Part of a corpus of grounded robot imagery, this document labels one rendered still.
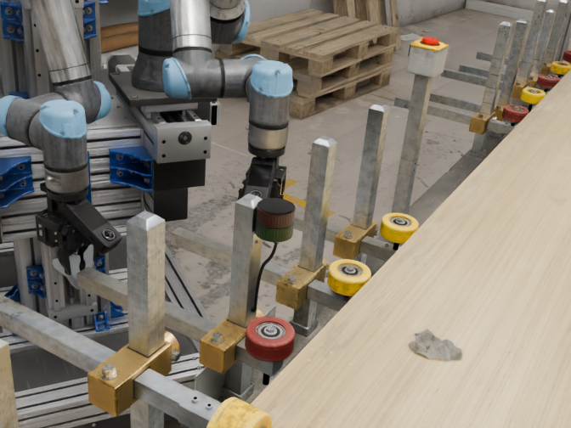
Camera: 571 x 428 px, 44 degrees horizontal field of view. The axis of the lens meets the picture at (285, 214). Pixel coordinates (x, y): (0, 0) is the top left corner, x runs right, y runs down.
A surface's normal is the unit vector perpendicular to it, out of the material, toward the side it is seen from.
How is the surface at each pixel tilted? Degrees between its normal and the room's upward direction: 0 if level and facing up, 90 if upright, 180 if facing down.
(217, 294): 0
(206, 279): 0
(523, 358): 0
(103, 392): 90
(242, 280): 90
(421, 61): 90
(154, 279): 90
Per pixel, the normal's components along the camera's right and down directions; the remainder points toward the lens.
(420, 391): 0.08, -0.88
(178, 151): 0.42, 0.45
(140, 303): -0.51, 0.36
